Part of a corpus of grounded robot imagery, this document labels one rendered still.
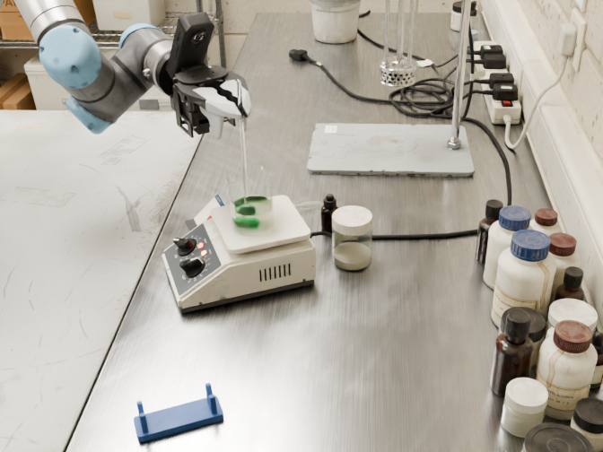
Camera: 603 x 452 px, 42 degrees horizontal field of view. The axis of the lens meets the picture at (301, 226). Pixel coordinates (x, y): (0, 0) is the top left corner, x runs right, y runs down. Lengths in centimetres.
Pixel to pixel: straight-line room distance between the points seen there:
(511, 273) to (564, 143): 38
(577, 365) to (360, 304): 32
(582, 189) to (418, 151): 38
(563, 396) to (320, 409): 28
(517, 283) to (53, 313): 63
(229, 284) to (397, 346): 24
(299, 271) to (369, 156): 41
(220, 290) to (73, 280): 24
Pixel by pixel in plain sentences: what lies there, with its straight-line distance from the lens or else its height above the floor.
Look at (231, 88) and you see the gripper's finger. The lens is 108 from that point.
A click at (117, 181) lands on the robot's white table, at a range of 144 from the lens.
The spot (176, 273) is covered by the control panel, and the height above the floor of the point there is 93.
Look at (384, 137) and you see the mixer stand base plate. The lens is 152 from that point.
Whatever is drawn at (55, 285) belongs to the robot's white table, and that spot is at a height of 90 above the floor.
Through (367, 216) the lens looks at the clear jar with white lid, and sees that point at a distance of 113.
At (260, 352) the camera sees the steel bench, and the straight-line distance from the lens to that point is 102.
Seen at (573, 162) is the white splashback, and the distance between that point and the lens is 127.
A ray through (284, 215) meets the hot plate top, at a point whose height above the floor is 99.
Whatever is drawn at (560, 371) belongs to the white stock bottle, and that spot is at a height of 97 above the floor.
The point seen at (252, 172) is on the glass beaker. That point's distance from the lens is 109.
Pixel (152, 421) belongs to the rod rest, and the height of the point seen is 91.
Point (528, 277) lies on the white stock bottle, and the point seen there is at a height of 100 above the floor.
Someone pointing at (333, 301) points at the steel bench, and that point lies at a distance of 110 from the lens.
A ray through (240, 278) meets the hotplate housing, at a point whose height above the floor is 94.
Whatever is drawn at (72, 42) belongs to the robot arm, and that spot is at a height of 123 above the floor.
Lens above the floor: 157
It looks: 32 degrees down
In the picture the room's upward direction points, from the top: 2 degrees counter-clockwise
